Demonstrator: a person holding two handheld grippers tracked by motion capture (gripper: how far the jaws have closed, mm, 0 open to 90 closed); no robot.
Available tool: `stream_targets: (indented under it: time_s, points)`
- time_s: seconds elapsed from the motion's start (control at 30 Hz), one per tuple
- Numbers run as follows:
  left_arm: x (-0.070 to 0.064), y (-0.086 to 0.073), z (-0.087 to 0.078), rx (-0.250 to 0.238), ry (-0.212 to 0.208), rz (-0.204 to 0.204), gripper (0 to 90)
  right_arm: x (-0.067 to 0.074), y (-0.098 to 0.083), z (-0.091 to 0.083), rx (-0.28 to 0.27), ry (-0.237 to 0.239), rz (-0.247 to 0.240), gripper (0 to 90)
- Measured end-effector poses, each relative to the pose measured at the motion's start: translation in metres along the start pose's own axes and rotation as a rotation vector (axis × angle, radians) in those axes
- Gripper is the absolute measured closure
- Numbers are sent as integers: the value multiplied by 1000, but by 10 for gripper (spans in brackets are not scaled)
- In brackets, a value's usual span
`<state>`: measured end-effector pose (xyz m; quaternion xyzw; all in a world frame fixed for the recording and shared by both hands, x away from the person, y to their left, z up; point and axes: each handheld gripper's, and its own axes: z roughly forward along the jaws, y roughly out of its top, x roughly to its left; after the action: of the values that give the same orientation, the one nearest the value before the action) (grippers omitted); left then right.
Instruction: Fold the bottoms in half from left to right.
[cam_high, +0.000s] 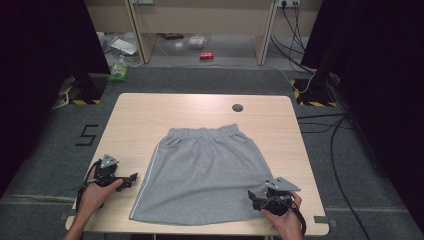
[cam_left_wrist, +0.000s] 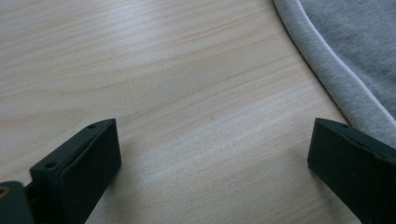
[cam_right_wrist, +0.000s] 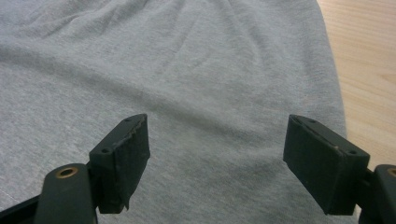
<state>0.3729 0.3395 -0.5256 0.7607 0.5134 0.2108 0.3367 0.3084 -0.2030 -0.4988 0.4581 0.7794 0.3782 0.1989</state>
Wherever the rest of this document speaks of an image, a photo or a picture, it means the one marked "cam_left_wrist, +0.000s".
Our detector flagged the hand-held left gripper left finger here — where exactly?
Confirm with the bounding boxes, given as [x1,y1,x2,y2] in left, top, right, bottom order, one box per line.
[29,118,122,224]

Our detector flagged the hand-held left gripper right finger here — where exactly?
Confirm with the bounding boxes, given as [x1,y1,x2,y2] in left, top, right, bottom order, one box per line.
[306,117,396,224]

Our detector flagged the grey pants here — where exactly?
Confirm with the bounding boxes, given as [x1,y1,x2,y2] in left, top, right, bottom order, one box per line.
[272,0,396,149]

